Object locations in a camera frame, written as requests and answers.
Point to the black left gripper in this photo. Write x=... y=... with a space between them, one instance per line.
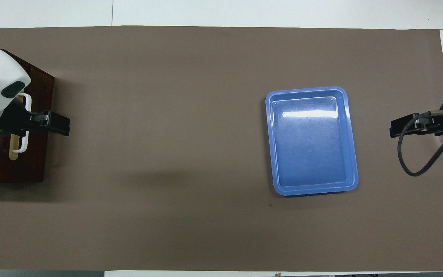
x=12 y=123

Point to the blue plastic tray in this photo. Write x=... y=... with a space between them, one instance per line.
x=310 y=154

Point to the brown table mat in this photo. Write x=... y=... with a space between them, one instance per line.
x=167 y=115

